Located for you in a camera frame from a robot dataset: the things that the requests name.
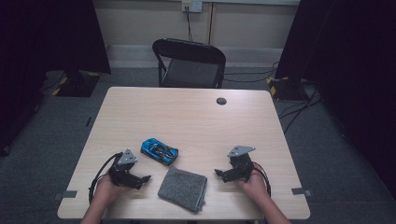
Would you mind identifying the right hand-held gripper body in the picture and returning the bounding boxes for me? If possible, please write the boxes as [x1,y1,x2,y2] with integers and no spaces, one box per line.
[226,145,257,183]

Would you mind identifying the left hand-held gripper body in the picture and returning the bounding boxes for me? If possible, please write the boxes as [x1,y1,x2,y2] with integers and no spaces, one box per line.
[106,148,142,189]

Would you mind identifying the blue toy car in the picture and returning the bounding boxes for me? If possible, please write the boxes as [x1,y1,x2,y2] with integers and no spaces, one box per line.
[140,137,179,166]

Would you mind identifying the grey cloth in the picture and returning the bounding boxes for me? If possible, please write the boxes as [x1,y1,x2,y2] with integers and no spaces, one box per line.
[157,166,208,214]

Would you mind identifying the person's left hand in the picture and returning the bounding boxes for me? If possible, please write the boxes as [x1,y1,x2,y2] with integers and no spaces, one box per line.
[92,174,132,204]

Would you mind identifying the person's right hand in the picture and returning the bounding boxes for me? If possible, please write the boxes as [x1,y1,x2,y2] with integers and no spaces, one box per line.
[236,170,269,203]

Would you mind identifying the grey tape piece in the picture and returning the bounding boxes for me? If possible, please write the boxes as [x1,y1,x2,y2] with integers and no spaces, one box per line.
[52,189,78,202]
[290,187,313,198]

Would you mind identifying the black stand base striped tape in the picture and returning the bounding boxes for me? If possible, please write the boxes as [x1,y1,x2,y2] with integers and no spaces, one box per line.
[265,76,310,102]
[50,69,102,98]

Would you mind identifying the black folding chair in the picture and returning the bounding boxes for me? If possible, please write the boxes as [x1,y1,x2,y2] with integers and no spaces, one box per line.
[151,37,227,90]

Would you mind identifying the black curtain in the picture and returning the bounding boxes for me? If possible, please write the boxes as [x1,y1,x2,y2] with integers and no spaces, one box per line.
[275,0,396,200]
[0,0,112,157]

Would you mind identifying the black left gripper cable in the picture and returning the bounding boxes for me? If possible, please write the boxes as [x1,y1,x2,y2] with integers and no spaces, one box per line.
[88,151,124,205]

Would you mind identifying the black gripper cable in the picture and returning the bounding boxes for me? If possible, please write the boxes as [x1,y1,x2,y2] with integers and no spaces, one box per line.
[88,151,124,205]
[252,161,272,198]

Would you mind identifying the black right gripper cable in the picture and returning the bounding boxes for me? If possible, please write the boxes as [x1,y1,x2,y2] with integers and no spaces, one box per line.
[252,161,272,198]

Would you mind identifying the black floor cable bundle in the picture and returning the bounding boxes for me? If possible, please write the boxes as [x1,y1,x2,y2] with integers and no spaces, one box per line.
[278,83,323,135]

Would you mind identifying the black floor cables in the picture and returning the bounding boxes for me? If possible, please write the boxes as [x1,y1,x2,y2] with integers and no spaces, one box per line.
[223,61,280,84]

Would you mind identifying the black wall socket cable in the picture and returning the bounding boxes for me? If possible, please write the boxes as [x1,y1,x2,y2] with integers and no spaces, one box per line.
[185,6,193,42]

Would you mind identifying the white wall socket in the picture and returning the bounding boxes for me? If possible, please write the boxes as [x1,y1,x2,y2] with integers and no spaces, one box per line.
[181,0,204,13]

